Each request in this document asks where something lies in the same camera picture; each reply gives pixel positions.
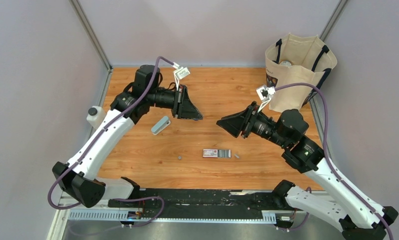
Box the object inside tote bag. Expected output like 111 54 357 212
279 60 293 68

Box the white bottle black cap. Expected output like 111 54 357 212
86 106 106 130

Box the light blue stapler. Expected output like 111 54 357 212
151 116 171 136

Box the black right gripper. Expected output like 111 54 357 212
216 101 289 149

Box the red white staple box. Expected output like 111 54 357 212
202 149 232 159

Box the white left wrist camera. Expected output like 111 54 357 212
172 63 191 91

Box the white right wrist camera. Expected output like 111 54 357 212
256 85 276 112

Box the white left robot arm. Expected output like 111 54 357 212
52 63 203 208

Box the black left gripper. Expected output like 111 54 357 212
147 84 204 121

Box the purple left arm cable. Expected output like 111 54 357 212
47 55 179 228

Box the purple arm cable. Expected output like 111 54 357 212
47 55 179 228
273 82 395 240

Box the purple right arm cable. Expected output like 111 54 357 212
273 82 395 240

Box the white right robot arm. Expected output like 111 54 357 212
217 102 399 240

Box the beige canvas tote bag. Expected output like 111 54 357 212
265 33 338 113

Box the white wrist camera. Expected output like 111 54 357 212
172 63 191 91
256 85 276 112

